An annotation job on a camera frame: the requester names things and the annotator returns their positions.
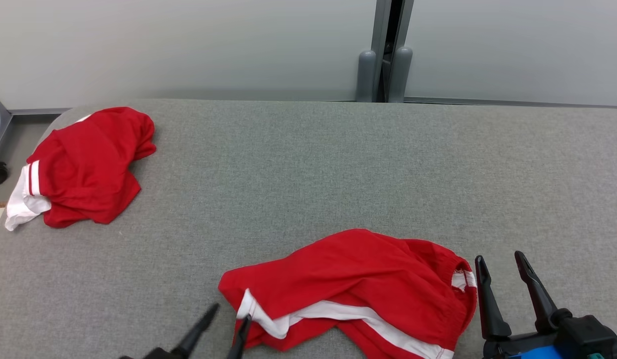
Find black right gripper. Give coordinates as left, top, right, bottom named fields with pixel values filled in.
left=474, top=251, right=563, bottom=359

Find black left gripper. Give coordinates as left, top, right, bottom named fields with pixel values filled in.
left=119, top=303, right=253, bottom=359

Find red shorts with white stripes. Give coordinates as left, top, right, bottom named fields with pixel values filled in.
left=218, top=228, right=478, bottom=359

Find red and white basketball jersey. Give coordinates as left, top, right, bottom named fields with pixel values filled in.
left=4, top=106, right=157, bottom=232

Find blue right camera mount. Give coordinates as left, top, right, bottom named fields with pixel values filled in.
left=507, top=346, right=566, bottom=359

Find grey rounded post foot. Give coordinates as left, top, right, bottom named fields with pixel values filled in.
left=388, top=46, right=413, bottom=103
left=356, top=49, right=377, bottom=103

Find grey partition post frame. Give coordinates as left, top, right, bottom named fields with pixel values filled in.
left=371, top=0, right=415, bottom=103

